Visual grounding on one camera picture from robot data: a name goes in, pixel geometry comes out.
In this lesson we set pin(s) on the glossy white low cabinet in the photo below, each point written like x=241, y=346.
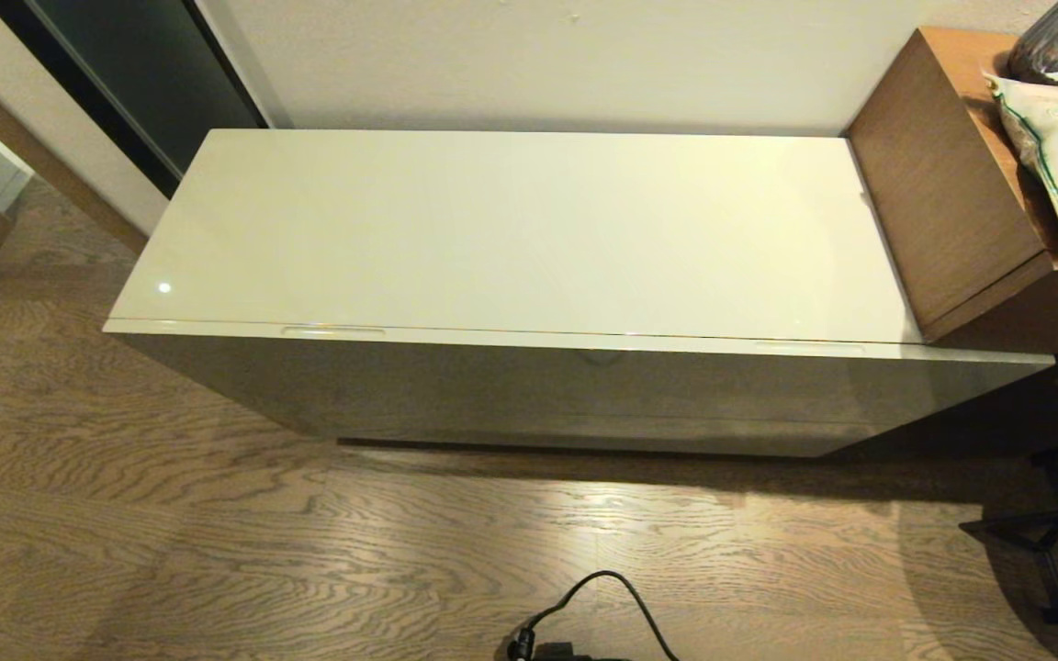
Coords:
x=511, y=229

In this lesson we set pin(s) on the brown wooden side table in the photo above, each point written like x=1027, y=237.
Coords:
x=942, y=184

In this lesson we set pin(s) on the dark sliding door panel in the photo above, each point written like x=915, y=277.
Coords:
x=143, y=73

